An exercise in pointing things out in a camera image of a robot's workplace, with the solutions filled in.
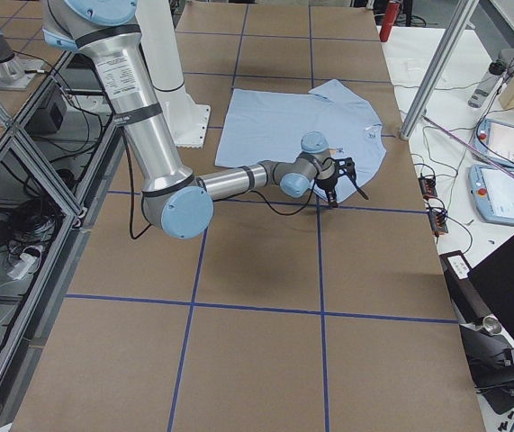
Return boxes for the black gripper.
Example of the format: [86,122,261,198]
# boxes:
[316,161,338,208]

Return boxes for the light blue t-shirt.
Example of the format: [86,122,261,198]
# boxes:
[215,79,386,186]

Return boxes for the brown paper table cover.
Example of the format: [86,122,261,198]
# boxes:
[13,3,484,431]

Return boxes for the near blue teach pendant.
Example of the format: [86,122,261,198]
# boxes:
[469,165,514,226]

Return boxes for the blue teach pendant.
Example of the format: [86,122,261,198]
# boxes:
[474,119,514,167]
[469,165,514,226]

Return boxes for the black box with label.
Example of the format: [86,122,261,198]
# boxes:
[439,250,502,336]

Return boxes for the far blue teach pendant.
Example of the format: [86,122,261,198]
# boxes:
[474,119,514,167]

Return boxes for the red cylinder bottle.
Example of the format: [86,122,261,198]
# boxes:
[379,0,401,42]

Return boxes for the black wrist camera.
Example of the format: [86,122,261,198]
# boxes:
[335,157,356,178]

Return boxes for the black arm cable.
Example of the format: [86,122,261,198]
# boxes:
[125,134,370,239]

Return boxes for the aluminium frame post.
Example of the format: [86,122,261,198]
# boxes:
[400,0,479,140]

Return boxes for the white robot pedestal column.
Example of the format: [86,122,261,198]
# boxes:
[136,0,185,93]

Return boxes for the aluminium frame rack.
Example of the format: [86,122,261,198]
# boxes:
[0,54,122,426]

